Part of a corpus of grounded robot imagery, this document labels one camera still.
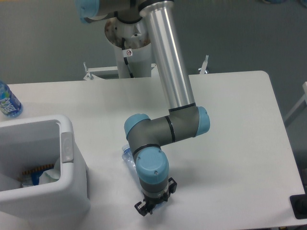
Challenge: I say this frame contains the blue labelled water bottle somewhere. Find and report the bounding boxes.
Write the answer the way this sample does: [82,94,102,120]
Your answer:
[0,81,23,118]

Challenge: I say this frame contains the white pedestal foot bracket right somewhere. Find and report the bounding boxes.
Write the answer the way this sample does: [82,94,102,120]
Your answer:
[198,55,209,74]

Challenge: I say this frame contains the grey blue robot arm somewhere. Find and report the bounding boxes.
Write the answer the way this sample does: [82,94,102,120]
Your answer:
[75,0,210,216]

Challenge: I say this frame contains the black clamp at table edge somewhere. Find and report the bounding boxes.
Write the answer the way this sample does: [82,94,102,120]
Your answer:
[290,194,307,219]

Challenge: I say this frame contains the white plastic wrapper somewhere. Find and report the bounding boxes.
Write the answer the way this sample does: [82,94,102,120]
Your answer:
[38,158,61,185]

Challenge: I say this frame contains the blue snack packet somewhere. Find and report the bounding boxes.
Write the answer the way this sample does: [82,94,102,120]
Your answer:
[21,164,54,187]

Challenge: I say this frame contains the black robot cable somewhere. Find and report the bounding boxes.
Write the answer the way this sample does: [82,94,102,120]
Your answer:
[121,37,134,78]

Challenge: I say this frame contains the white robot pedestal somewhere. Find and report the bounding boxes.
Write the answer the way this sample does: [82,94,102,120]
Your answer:
[105,18,153,79]

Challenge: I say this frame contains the white trash can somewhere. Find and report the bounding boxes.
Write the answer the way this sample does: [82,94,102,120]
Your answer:
[0,115,90,220]

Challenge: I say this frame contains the white pedestal foot bracket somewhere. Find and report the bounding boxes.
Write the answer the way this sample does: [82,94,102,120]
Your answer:
[198,55,209,74]
[83,62,118,81]

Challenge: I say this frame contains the white frame at right edge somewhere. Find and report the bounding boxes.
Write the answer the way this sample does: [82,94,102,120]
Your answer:
[283,81,307,127]

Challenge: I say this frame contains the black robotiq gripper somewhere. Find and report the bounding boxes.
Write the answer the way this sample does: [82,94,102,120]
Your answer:
[134,177,177,216]

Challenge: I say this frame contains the clear plastic bottle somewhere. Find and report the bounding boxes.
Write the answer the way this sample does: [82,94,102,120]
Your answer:
[120,143,164,212]

